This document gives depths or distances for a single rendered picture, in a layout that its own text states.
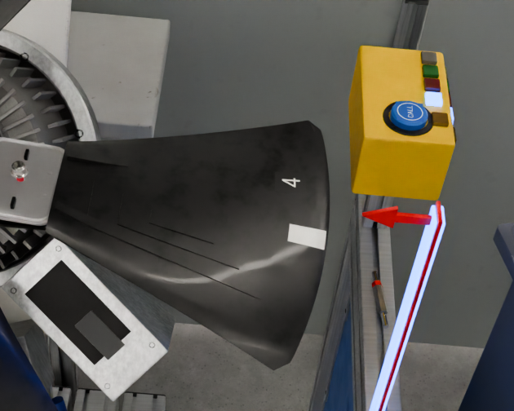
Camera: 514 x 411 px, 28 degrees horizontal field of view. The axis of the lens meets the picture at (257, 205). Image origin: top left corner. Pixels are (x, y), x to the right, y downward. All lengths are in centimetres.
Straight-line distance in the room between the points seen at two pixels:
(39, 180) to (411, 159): 43
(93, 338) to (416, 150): 40
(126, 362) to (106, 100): 54
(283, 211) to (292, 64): 81
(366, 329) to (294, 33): 59
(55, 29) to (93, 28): 48
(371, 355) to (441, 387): 107
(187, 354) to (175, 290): 138
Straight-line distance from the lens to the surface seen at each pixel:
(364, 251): 126
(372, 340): 118
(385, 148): 110
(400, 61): 120
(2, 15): 83
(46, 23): 108
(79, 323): 97
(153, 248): 83
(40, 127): 98
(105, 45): 152
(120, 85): 145
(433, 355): 227
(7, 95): 96
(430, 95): 115
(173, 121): 175
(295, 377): 218
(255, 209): 86
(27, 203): 85
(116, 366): 98
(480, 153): 181
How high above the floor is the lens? 180
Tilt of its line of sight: 47 degrees down
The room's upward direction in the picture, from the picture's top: 7 degrees clockwise
